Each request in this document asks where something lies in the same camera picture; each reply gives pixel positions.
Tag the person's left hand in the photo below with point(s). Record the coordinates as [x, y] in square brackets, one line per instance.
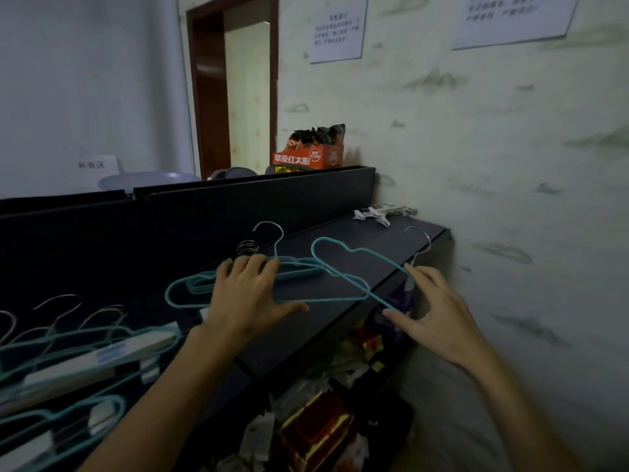
[245, 299]

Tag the small white label sign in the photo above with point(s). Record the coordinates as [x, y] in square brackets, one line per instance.
[96, 167]

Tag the pile of mixed hangers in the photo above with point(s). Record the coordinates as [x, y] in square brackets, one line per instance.
[98, 356]

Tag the black back panel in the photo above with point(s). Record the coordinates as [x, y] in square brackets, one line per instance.
[196, 216]

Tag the white wall paper sheet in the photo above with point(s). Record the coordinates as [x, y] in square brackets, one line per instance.
[516, 19]

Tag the person's left forearm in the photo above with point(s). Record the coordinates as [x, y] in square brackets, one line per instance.
[157, 412]

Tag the purple box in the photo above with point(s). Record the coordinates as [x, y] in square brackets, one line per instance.
[403, 302]

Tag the orange snack carton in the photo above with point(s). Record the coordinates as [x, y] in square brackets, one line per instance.
[309, 154]

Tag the person's right forearm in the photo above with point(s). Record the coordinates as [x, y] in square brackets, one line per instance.
[521, 417]

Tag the brown door frame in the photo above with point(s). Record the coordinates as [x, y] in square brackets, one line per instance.
[211, 93]

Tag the black table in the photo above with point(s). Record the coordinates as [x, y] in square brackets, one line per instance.
[383, 235]

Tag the lavender plastic basin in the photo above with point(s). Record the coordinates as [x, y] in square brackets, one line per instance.
[147, 180]

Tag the grey round container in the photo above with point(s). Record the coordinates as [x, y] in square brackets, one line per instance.
[236, 173]

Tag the white wall notice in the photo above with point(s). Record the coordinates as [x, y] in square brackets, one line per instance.
[339, 31]

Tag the person's right hand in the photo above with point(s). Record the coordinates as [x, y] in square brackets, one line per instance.
[442, 324]

